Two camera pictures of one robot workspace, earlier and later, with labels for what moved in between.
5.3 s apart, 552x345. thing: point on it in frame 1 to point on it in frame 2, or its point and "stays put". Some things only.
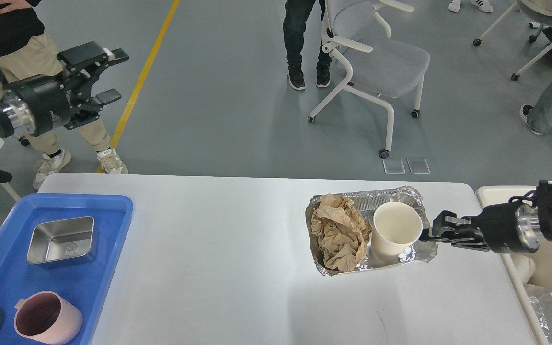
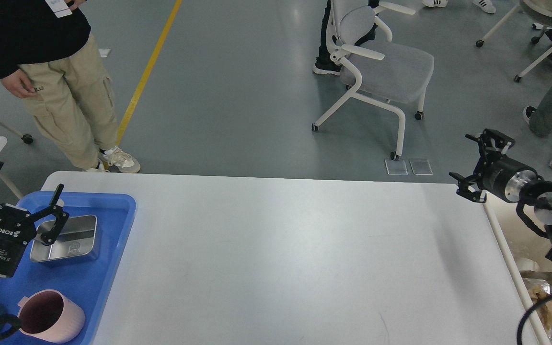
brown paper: x=343 y=232 to x=548 y=311
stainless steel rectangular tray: x=63 y=242 stays put
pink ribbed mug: x=47 y=316 stays put
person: x=294 y=24 to x=324 y=64
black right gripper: x=507 y=228 to x=502 y=176
